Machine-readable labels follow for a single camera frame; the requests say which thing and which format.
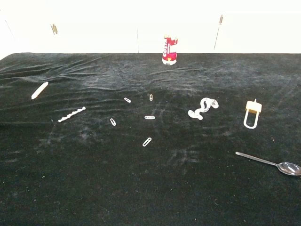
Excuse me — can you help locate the metal spoon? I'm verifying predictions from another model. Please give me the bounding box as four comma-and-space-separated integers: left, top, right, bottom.
235, 151, 301, 176

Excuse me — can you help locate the red labelled drink bottle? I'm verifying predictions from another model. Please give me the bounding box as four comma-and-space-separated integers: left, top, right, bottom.
161, 34, 179, 65

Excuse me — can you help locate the silver chain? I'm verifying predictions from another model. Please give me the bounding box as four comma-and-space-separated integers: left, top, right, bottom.
187, 97, 220, 121

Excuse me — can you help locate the woven folding screen panel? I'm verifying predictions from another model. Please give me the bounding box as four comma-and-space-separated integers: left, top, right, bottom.
213, 0, 301, 55
50, 0, 139, 54
0, 0, 59, 59
137, 0, 223, 54

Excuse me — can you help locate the yellow padlock with long shackle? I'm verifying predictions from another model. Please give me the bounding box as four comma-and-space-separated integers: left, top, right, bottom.
243, 98, 263, 129

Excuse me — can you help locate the black velvet table cloth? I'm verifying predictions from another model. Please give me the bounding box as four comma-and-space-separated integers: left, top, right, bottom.
0, 52, 301, 226

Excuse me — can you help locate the white plastic stick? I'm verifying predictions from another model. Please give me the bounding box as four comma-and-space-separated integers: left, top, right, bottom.
31, 81, 49, 100

